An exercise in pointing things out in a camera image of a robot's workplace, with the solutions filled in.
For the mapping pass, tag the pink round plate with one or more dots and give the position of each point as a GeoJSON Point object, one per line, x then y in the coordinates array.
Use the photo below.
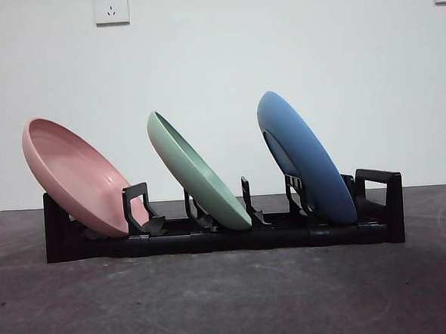
{"type": "Point", "coordinates": [75, 172]}

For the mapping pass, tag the blue round plate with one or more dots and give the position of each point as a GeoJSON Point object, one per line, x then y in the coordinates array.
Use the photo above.
{"type": "Point", "coordinates": [305, 150]}

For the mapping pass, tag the green round plate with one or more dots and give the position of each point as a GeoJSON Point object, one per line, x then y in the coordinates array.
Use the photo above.
{"type": "Point", "coordinates": [193, 169]}

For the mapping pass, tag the black plastic dish rack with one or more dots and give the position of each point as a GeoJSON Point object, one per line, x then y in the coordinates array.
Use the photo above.
{"type": "Point", "coordinates": [250, 239]}

